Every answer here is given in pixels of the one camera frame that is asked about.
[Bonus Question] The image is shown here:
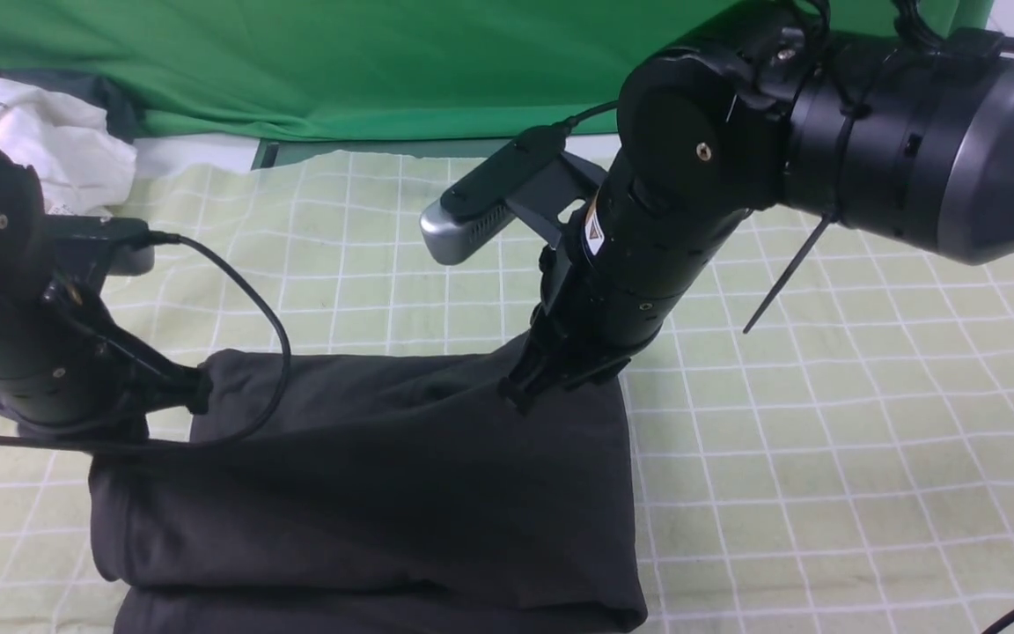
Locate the green backdrop cloth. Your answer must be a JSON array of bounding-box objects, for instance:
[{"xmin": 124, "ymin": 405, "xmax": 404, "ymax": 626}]
[{"xmin": 0, "ymin": 0, "xmax": 996, "ymax": 144}]

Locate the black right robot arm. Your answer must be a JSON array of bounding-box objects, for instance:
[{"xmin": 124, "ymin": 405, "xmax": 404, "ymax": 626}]
[{"xmin": 498, "ymin": 1, "xmax": 1014, "ymax": 412}]

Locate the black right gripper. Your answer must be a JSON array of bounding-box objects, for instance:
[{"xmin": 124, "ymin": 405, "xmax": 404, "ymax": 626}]
[{"xmin": 498, "ymin": 155, "xmax": 750, "ymax": 413}]

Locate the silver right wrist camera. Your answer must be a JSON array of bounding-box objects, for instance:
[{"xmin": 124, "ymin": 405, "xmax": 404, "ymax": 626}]
[{"xmin": 420, "ymin": 125, "xmax": 606, "ymax": 266}]

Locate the black zip tie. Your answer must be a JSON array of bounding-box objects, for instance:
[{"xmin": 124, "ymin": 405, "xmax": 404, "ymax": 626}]
[{"xmin": 743, "ymin": 213, "xmax": 837, "ymax": 334}]

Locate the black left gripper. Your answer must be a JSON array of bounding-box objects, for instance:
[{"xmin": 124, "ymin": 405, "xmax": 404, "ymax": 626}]
[{"xmin": 0, "ymin": 281, "xmax": 212, "ymax": 441}]

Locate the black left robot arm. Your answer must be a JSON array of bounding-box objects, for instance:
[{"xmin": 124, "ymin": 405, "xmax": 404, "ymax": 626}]
[{"xmin": 0, "ymin": 151, "xmax": 212, "ymax": 441}]

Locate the black left camera cable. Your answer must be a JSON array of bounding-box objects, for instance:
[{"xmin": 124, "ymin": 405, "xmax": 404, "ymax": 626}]
[{"xmin": 0, "ymin": 231, "xmax": 293, "ymax": 454}]

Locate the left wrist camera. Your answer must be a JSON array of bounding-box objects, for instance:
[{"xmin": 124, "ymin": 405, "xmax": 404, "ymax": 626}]
[{"xmin": 45, "ymin": 214, "xmax": 160, "ymax": 286}]

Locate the dark gray long-sleeved shirt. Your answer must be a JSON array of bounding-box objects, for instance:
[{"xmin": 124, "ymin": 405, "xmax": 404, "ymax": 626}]
[{"xmin": 88, "ymin": 338, "xmax": 649, "ymax": 633}]

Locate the light green checkered cloth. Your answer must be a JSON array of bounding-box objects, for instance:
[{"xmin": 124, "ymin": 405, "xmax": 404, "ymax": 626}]
[{"xmin": 0, "ymin": 139, "xmax": 1014, "ymax": 634}]

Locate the white crumpled garment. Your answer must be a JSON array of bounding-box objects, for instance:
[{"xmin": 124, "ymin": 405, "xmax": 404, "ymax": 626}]
[{"xmin": 0, "ymin": 77, "xmax": 137, "ymax": 217}]

